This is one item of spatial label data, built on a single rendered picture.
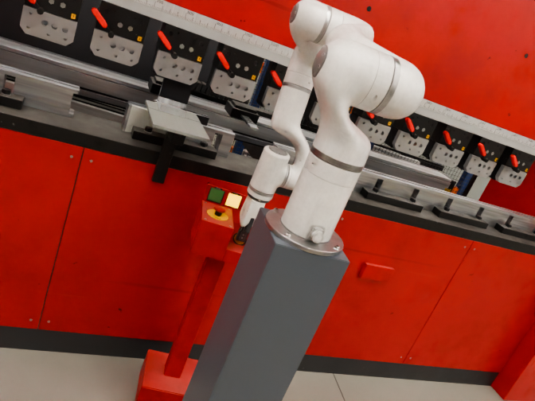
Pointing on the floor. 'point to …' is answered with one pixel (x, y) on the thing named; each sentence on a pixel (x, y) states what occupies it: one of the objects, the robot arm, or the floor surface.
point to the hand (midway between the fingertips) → (242, 235)
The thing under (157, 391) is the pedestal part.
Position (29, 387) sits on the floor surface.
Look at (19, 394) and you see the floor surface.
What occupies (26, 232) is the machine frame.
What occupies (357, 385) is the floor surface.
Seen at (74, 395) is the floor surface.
